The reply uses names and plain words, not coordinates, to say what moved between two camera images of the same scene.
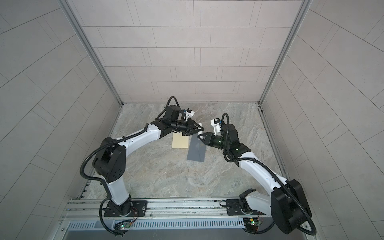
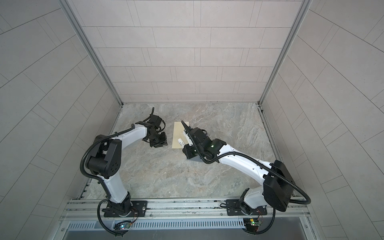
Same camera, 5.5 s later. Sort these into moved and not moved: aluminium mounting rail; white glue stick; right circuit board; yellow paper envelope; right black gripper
Moved: right black gripper; white glue stick
Not moved: aluminium mounting rail; yellow paper envelope; right circuit board
